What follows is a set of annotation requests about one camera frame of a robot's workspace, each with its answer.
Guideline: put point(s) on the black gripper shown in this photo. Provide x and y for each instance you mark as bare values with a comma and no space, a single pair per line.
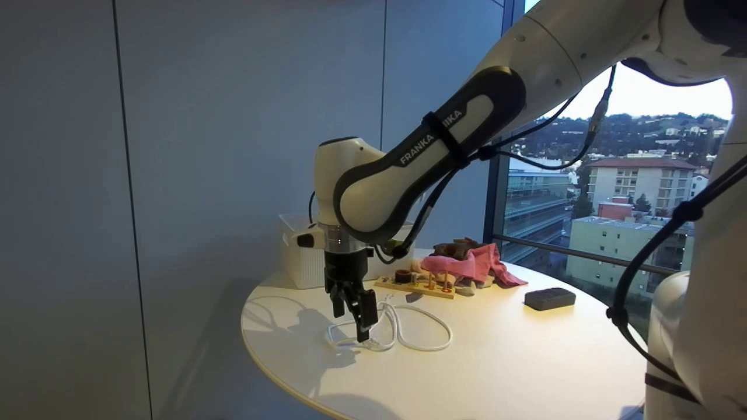
346,271

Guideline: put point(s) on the white shoelace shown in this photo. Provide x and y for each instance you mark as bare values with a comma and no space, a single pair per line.
423,347

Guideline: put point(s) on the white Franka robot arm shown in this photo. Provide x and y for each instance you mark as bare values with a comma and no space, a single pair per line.
561,55

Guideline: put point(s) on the small dark block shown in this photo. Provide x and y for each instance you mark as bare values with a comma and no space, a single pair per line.
403,277

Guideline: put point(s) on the white plastic storage bin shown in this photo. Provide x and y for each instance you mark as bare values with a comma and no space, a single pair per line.
299,264

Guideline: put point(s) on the yellow wooden board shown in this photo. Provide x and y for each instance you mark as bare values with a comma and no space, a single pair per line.
428,286

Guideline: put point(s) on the dark brown lump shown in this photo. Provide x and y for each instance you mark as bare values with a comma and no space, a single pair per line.
458,249

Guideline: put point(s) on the pink cloth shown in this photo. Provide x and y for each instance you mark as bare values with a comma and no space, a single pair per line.
475,267

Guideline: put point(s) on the black rectangular sponge block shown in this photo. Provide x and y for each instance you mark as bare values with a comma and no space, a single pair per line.
549,297

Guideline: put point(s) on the metal window railing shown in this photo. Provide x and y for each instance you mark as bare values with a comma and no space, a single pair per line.
576,254

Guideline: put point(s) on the green flat roof building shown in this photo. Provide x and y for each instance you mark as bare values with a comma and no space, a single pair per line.
616,243

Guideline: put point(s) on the beige apartment building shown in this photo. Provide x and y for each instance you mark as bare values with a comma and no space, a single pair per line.
642,186

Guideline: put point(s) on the blue window frame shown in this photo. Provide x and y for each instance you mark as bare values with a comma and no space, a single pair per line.
496,194

